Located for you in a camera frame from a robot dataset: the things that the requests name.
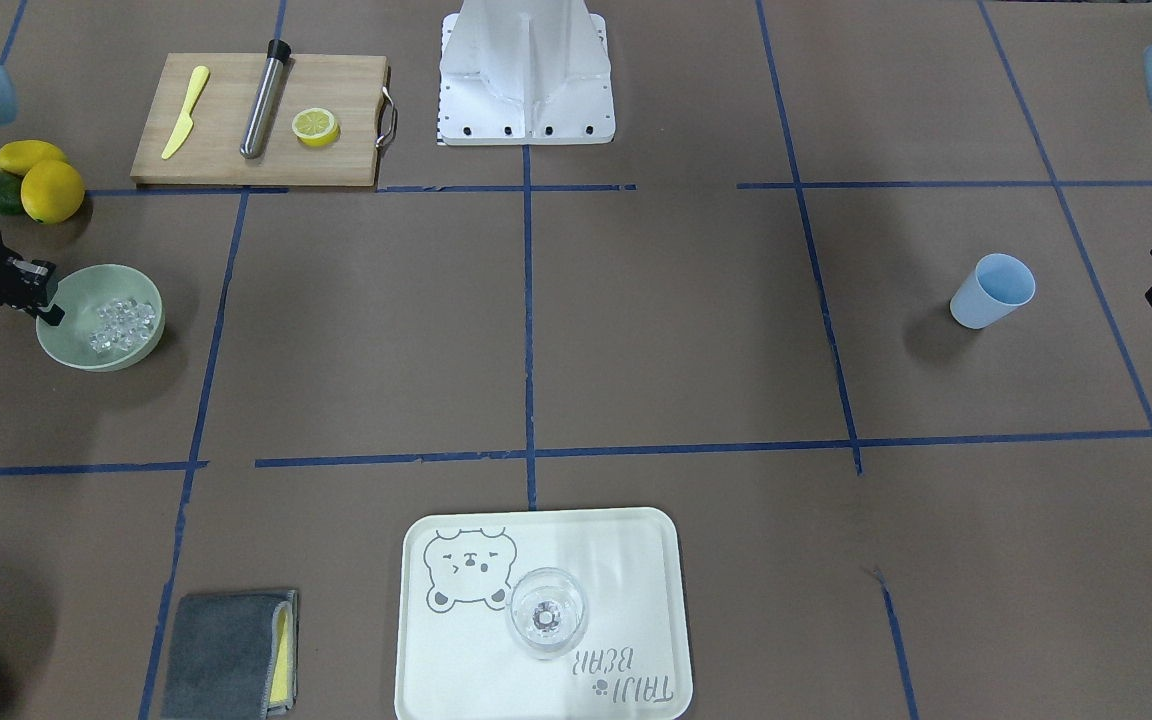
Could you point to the green bowl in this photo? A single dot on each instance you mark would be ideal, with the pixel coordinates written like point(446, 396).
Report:
point(79, 294)

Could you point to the ice cubes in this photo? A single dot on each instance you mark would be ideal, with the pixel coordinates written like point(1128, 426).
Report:
point(123, 326)

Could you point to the light blue plastic cup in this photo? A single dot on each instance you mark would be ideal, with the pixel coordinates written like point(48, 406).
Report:
point(998, 285)

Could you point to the yellow lemon front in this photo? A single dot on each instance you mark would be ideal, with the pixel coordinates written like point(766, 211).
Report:
point(52, 192)

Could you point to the yellow lemon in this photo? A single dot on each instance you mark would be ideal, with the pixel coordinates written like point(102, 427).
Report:
point(52, 192)
point(18, 157)

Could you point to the yellow lemon rear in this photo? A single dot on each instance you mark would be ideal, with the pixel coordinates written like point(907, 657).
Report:
point(18, 157)

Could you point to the wooden cutting board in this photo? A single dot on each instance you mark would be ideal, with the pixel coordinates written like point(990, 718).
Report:
point(348, 85)

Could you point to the steel muddler black cap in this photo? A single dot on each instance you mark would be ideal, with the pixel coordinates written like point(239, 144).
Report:
point(265, 102)

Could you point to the yellow plastic knife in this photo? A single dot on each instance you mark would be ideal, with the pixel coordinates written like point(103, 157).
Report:
point(185, 123)

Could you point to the lemon half slice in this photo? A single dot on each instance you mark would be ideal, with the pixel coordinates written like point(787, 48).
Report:
point(316, 127)

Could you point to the grey yellow folded cloth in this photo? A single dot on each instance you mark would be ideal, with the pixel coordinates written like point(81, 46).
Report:
point(233, 655)

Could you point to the clear wine glass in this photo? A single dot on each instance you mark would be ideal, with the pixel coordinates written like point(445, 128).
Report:
point(548, 613)

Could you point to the cream bear tray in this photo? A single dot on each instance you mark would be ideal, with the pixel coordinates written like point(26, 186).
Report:
point(457, 659)

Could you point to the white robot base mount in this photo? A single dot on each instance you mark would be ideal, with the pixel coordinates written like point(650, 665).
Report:
point(525, 73)

